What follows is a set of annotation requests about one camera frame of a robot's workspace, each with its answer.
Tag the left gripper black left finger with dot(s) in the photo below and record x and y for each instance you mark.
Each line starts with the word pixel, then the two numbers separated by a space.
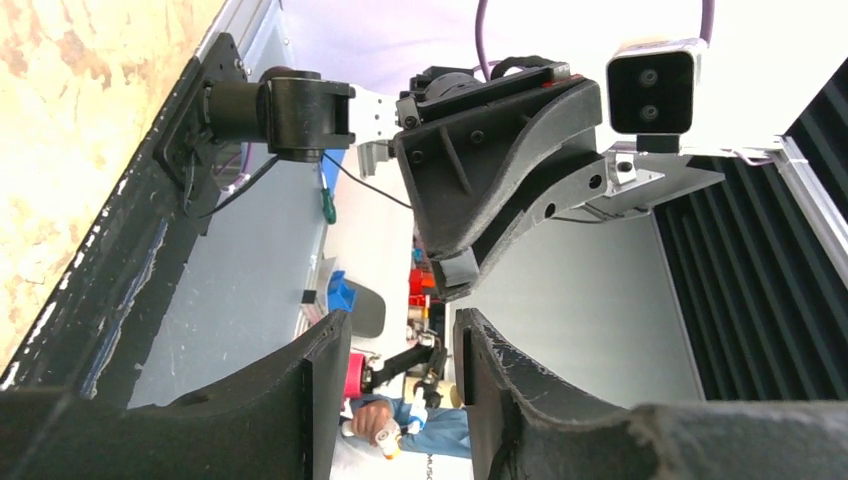
pixel 274 419

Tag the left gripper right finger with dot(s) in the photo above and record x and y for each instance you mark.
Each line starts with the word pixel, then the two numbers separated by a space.
pixel 526 422

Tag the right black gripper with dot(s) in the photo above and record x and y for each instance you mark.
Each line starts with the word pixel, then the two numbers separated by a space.
pixel 468 144

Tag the staple strip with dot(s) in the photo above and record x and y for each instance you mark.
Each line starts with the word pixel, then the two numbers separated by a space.
pixel 461 269

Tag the person in blue coat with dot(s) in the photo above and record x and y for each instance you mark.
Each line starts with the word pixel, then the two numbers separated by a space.
pixel 445 432

